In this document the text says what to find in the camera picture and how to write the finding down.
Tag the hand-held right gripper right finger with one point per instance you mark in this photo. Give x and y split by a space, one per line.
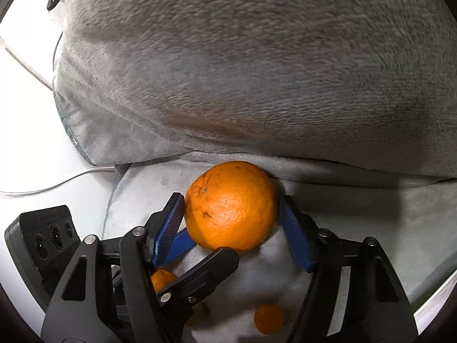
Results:
294 232

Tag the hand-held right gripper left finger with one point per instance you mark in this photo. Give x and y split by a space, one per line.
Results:
171 228

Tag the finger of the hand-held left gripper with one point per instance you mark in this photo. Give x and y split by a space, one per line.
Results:
214 264
182 244

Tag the small orange kumquat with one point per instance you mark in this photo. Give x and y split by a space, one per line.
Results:
269 318
162 280
198 314

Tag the smooth round orange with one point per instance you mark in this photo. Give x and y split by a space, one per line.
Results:
232 207

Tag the rolled grey plush blanket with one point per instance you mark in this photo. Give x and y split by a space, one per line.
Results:
250 60

